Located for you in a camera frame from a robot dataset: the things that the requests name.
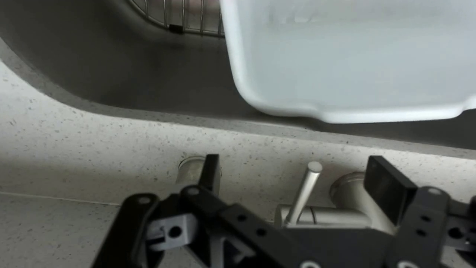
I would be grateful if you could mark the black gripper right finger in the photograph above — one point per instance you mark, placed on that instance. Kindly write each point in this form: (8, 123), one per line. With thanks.
(426, 228)

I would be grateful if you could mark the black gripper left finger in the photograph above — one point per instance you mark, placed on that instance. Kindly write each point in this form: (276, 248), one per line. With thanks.
(149, 233)

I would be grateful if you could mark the small chrome counter fixture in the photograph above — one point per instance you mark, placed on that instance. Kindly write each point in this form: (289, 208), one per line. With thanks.
(188, 169)

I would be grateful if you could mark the chrome spring kitchen faucet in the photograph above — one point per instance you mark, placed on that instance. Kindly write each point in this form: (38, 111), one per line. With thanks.
(350, 191)

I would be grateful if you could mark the grey steel sink basin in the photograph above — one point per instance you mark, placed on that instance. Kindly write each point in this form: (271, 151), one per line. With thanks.
(149, 75)

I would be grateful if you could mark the white plastic wash tub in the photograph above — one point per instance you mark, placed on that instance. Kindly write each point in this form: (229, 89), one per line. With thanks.
(357, 60)

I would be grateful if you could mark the metal sink bottom grid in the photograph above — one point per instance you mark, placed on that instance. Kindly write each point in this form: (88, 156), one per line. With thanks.
(194, 17)

